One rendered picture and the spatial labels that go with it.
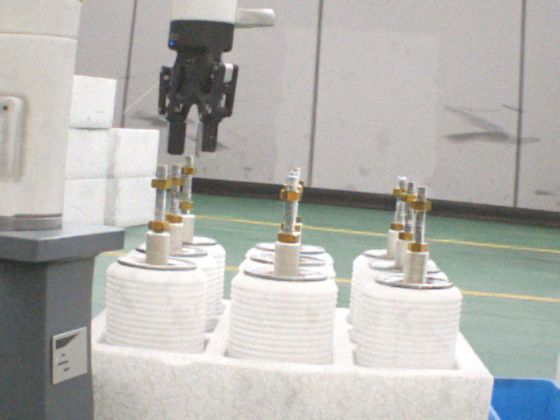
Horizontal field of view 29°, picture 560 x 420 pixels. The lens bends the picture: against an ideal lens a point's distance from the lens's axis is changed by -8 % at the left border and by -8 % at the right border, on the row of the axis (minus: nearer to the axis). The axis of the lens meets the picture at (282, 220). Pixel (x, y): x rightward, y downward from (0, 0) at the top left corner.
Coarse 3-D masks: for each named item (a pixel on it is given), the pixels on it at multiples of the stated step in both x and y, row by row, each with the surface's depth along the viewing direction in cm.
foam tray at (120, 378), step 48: (96, 336) 106; (336, 336) 118; (96, 384) 100; (144, 384) 100; (192, 384) 100; (240, 384) 100; (288, 384) 99; (336, 384) 99; (384, 384) 99; (432, 384) 99; (480, 384) 99
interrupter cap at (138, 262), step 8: (120, 256) 107; (128, 256) 108; (136, 256) 109; (144, 256) 110; (128, 264) 104; (136, 264) 103; (144, 264) 104; (168, 264) 108; (176, 264) 107; (184, 264) 106; (192, 264) 107
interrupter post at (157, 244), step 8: (152, 232) 106; (152, 240) 105; (160, 240) 105; (168, 240) 106; (152, 248) 106; (160, 248) 106; (168, 248) 106; (152, 256) 106; (160, 256) 106; (168, 256) 107; (152, 264) 106; (160, 264) 106
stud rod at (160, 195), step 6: (162, 168) 106; (162, 174) 106; (156, 192) 106; (162, 192) 106; (156, 198) 106; (162, 198) 106; (156, 204) 106; (162, 204) 106; (156, 210) 106; (162, 210) 106; (156, 216) 106; (162, 216) 106
